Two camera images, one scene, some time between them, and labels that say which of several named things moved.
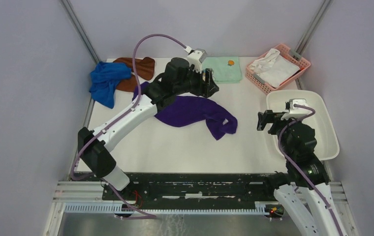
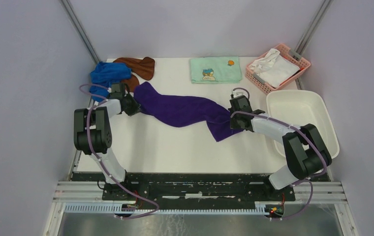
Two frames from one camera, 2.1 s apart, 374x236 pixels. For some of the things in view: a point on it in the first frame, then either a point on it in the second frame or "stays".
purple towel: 185,110 stays
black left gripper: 205,89 to 135,106
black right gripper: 269,116 to 233,125
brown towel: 144,68 stays
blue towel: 105,77 stays
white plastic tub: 324,134 stays
